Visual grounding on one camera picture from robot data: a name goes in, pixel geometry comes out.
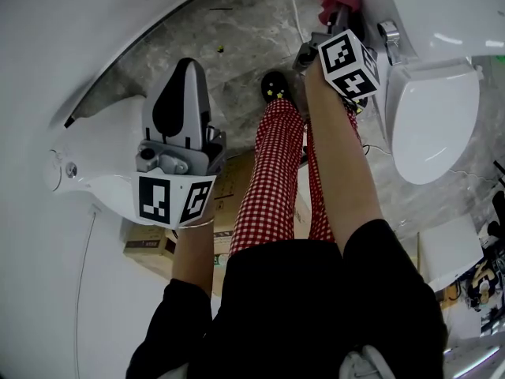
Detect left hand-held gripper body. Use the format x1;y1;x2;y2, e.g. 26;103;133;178
136;126;227;228

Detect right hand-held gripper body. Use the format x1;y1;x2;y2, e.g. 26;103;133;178
292;28;382;100

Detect white tank toilet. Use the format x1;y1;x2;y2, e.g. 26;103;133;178
354;0;505;186

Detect person's left forearm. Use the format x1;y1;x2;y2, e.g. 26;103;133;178
170;215;216;298

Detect person's right forearm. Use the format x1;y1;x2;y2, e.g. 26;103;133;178
303;59;390;252

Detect white egg-shaped toilet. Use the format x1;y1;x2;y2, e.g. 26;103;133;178
49;92;174;227

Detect chrome flush knob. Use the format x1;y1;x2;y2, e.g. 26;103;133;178
377;20;400;41

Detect cardboard box with black band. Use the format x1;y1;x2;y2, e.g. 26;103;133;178
122;225;177;270

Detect person's black shoe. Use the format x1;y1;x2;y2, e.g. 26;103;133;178
260;71;293;104
342;95;368;114

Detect labelled cardboard box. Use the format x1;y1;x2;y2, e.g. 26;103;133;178
212;150;312;268

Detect person's red checked trousers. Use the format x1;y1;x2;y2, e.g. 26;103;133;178
229;99;360;258

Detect person's black top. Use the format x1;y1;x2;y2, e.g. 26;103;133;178
125;219;449;379

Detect white counter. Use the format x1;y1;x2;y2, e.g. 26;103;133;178
417;214;485;291

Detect cluttered equipment shelf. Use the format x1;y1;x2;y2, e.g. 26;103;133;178
445;219;505;339

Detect thin bracelet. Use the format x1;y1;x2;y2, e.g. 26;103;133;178
173;216;216;229

